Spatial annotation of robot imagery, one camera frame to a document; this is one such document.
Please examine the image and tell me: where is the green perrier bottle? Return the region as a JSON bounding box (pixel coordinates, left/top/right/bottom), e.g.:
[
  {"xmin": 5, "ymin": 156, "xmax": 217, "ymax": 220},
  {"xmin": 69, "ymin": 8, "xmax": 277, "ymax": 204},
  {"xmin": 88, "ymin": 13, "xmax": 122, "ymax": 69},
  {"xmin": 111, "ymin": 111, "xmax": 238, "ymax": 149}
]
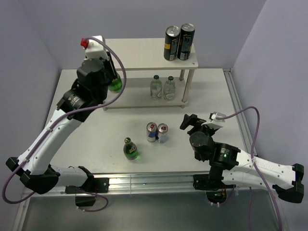
[
  {"xmin": 108, "ymin": 74, "xmax": 122, "ymax": 93},
  {"xmin": 123, "ymin": 137, "xmax": 138, "ymax": 160}
]

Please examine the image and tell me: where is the clear Chang bottle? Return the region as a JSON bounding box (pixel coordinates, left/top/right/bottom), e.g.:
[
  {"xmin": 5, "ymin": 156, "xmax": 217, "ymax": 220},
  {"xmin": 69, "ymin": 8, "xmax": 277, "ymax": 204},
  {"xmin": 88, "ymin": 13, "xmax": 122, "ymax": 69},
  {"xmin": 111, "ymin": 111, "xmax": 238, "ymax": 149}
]
[
  {"xmin": 150, "ymin": 75, "xmax": 162, "ymax": 100},
  {"xmin": 163, "ymin": 76, "xmax": 176, "ymax": 101}
]

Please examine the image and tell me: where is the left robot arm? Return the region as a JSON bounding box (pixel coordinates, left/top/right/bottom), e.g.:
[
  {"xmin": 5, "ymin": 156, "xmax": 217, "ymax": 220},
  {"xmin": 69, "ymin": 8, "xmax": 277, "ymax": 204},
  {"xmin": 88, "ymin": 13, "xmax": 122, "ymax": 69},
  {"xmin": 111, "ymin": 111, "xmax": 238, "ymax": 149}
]
[{"xmin": 6, "ymin": 52, "xmax": 118, "ymax": 194}]

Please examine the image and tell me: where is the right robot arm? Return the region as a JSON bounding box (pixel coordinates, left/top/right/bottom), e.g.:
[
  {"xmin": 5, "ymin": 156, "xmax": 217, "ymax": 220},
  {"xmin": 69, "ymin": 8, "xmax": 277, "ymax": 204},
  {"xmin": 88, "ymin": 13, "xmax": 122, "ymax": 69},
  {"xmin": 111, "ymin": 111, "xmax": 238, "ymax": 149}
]
[{"xmin": 180, "ymin": 112, "xmax": 304, "ymax": 204}]

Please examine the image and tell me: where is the white two-tier shelf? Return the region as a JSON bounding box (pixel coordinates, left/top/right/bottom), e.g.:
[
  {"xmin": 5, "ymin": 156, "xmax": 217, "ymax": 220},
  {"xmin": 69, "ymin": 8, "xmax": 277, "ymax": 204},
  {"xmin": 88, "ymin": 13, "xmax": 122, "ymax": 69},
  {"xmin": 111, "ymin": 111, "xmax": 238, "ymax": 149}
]
[{"xmin": 106, "ymin": 38, "xmax": 198, "ymax": 109}]

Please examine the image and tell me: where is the silver can right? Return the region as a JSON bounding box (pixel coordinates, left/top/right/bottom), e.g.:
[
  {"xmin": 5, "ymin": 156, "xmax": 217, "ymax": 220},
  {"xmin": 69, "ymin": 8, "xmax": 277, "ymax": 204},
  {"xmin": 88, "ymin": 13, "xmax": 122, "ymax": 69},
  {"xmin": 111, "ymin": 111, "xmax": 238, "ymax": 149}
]
[{"xmin": 157, "ymin": 123, "xmax": 168, "ymax": 143}]

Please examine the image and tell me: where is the blue silver can left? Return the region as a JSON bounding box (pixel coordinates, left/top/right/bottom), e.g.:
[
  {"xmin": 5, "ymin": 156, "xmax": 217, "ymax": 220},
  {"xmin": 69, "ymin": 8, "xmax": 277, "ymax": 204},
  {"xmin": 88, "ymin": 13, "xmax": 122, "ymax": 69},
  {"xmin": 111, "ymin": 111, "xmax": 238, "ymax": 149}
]
[{"xmin": 146, "ymin": 122, "xmax": 157, "ymax": 142}]

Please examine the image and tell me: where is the green Perrier bottle front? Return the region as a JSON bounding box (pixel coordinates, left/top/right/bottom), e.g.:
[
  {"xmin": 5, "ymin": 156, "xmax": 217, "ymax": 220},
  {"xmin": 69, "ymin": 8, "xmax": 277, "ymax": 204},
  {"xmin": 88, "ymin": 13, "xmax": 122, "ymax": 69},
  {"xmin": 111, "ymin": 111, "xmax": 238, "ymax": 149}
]
[{"xmin": 123, "ymin": 137, "xmax": 138, "ymax": 160}]

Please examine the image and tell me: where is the black tall can left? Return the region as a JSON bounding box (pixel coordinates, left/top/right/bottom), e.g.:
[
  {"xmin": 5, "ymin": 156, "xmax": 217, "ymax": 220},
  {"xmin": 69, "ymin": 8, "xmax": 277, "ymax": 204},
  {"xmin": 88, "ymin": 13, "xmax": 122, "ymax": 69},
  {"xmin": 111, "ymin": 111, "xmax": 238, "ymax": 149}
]
[{"xmin": 164, "ymin": 26, "xmax": 180, "ymax": 61}]

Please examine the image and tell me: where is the black tall can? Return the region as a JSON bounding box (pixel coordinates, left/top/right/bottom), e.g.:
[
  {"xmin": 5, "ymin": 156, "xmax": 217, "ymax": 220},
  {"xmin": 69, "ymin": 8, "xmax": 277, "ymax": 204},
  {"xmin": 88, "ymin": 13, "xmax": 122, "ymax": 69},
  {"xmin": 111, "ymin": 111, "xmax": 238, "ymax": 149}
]
[
  {"xmin": 177, "ymin": 23, "xmax": 195, "ymax": 61},
  {"xmin": 164, "ymin": 26, "xmax": 180, "ymax": 61}
]

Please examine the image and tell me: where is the black tall can right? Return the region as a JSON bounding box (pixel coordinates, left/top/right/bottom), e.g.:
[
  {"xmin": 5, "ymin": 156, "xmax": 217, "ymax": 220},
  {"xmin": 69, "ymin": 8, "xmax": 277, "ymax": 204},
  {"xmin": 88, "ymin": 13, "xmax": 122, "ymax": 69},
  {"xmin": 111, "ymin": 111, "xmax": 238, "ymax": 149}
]
[{"xmin": 177, "ymin": 23, "xmax": 195, "ymax": 61}]

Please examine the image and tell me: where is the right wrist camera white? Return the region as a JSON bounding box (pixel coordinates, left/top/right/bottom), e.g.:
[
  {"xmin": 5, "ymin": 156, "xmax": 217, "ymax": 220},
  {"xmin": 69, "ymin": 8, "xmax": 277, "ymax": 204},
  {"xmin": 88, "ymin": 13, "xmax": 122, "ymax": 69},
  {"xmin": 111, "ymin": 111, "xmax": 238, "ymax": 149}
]
[{"xmin": 202, "ymin": 112, "xmax": 226, "ymax": 129}]

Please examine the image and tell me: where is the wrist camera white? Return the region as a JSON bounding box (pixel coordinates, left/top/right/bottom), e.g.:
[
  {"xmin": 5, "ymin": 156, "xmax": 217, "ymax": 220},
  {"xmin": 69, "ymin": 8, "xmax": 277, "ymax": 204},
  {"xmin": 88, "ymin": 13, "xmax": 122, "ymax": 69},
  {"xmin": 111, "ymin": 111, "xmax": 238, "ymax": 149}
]
[
  {"xmin": 80, "ymin": 38, "xmax": 108, "ymax": 60},
  {"xmin": 202, "ymin": 112, "xmax": 226, "ymax": 129}
]

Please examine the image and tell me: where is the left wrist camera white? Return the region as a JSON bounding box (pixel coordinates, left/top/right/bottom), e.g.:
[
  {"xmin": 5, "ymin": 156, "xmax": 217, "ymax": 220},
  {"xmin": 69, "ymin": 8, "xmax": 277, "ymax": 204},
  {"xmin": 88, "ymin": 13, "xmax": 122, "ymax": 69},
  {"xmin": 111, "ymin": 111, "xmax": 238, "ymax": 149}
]
[{"xmin": 80, "ymin": 38, "xmax": 108, "ymax": 60}]

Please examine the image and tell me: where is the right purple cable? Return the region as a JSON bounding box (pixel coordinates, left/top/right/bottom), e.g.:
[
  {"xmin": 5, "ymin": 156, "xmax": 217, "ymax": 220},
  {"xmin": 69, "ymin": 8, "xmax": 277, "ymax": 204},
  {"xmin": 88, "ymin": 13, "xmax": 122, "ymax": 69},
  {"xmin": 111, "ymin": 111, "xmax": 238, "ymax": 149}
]
[{"xmin": 215, "ymin": 106, "xmax": 283, "ymax": 231}]

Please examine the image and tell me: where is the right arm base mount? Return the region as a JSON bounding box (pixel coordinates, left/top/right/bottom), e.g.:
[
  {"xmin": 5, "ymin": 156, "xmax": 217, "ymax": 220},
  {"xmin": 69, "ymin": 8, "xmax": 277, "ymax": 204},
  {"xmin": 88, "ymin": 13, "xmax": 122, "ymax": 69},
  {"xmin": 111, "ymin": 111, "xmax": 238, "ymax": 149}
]
[{"xmin": 193, "ymin": 173, "xmax": 236, "ymax": 208}]

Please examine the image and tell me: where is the aluminium rail frame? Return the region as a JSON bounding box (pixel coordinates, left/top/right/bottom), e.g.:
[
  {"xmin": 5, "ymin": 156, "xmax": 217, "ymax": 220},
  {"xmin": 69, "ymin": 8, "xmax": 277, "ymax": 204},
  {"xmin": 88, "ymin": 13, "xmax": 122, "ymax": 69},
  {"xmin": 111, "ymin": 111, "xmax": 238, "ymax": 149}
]
[{"xmin": 13, "ymin": 68, "xmax": 278, "ymax": 231}]

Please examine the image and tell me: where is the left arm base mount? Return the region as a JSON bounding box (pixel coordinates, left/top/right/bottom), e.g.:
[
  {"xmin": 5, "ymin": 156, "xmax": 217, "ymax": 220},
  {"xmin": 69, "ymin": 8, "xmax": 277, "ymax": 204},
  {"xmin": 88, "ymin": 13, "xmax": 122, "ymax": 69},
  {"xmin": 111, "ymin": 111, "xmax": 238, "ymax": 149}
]
[{"xmin": 64, "ymin": 178, "xmax": 109, "ymax": 209}]

